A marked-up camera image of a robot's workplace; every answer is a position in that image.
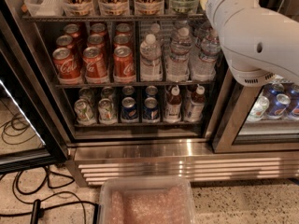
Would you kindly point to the front right Coca-Cola can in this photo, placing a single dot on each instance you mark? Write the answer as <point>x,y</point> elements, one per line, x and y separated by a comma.
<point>123,62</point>

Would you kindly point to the front right water bottle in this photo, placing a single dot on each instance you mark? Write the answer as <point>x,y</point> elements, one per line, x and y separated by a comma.
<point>203,62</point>

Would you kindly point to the clear plastic bin bubble wrap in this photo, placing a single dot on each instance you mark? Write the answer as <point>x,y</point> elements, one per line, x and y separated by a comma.
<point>147,200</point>

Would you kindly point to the front right blue Pepsi can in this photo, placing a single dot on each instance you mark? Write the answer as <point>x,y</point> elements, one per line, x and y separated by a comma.
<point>150,110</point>

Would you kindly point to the front left Coca-Cola can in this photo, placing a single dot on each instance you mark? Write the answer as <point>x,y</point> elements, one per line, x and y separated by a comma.
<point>66,63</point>

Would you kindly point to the brown tea bottle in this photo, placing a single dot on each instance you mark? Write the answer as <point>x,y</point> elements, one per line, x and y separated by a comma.
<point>172,106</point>
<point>195,105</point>

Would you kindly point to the back left white-green can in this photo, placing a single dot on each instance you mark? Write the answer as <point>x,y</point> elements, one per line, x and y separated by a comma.
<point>87,94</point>

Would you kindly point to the stainless steel fridge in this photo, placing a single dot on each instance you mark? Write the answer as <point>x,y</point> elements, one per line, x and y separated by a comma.
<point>99,152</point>

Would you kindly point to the front left white-green can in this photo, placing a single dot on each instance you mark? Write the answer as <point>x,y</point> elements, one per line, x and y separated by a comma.
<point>84,111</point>

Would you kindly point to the left brown tea bottle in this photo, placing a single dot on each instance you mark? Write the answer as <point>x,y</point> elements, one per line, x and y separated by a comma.
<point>172,106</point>

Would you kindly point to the right brown tea bottle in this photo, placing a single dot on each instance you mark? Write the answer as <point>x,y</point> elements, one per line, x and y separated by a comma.
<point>195,105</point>

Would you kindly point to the front left water bottle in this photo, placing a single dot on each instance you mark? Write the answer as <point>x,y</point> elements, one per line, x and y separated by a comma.
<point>150,59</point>

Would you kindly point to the front middle Coca-Cola can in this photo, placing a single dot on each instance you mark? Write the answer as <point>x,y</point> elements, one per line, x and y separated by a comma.
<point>94,62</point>

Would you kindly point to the middle centre Coca-Cola can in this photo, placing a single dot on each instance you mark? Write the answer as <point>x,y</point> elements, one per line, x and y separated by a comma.
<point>96,41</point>

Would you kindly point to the middle right Coca-Cola can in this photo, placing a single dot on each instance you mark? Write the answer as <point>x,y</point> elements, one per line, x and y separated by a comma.
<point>122,40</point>

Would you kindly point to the front middle water bottle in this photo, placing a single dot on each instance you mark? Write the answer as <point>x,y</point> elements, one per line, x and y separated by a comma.
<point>178,57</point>

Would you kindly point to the open glass fridge door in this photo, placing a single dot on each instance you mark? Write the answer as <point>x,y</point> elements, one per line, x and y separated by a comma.
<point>28,137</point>

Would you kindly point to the water bottle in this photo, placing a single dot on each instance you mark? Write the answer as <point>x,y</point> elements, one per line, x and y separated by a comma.
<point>178,57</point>
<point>150,59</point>
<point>203,62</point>

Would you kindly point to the front left blue Pepsi can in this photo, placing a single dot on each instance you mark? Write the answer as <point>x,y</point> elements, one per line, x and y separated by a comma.
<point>129,110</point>

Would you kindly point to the back centre Coca-Cola can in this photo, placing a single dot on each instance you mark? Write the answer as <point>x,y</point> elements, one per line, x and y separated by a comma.
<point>99,29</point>

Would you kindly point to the back right blue can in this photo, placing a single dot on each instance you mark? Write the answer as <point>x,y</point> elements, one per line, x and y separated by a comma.
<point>151,92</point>

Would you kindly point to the back left Coca-Cola can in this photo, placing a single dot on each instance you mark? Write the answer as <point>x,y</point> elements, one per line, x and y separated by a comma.
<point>73,30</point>

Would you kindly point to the blue pepsi can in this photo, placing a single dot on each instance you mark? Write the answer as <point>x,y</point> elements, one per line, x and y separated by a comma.
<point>150,110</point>
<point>129,110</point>

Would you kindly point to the coca-cola can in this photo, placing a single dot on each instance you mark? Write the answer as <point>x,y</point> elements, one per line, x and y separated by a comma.
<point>73,30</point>
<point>96,41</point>
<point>66,63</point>
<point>67,41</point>
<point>99,29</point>
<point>124,29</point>
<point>94,62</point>
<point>122,40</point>
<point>123,62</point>

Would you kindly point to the white can behind right door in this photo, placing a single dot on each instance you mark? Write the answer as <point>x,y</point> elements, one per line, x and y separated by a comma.
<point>260,106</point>

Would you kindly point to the white-green can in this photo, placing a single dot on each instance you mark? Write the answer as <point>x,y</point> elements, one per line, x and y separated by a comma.
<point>108,92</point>
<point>87,94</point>
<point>107,113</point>
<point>84,111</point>

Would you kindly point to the back right Coca-Cola can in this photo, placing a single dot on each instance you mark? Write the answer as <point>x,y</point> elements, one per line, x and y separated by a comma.
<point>124,29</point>

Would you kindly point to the middle left Coca-Cola can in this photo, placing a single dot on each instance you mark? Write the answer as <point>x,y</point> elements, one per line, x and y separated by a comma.
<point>67,41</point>

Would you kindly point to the empty clear plastic tray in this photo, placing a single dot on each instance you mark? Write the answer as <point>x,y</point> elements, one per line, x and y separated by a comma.
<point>44,8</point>

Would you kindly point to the right glass fridge door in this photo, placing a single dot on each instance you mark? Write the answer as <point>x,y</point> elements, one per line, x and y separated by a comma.
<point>230,139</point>

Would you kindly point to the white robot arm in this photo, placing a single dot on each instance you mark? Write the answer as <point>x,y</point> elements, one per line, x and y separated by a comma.
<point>258,43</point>

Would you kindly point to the blue can behind right door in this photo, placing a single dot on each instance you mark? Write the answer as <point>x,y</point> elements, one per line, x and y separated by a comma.
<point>278,106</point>

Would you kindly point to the back left blue can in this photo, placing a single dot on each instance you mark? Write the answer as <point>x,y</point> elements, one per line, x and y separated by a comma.
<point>128,91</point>

